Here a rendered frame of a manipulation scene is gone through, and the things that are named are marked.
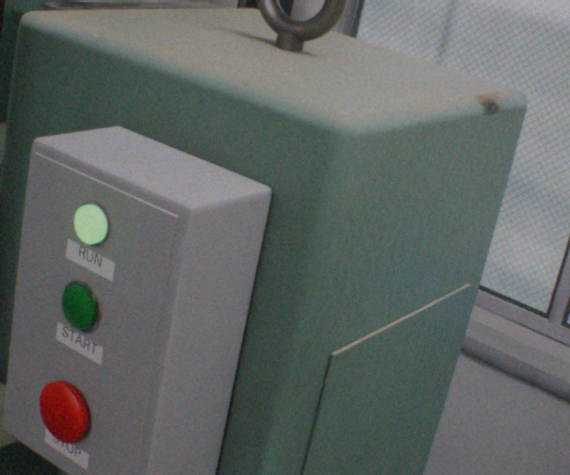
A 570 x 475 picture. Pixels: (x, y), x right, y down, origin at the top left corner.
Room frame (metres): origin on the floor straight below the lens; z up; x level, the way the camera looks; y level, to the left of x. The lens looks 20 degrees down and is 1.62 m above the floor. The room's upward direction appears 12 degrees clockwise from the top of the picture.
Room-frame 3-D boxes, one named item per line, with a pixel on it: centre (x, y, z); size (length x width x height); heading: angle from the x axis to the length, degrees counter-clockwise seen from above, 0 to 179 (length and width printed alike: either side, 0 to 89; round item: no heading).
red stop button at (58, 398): (0.42, 0.08, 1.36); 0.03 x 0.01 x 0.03; 59
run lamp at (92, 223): (0.42, 0.08, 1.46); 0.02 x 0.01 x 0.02; 59
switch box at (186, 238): (0.45, 0.07, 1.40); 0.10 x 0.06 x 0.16; 59
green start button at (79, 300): (0.42, 0.08, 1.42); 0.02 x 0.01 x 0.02; 59
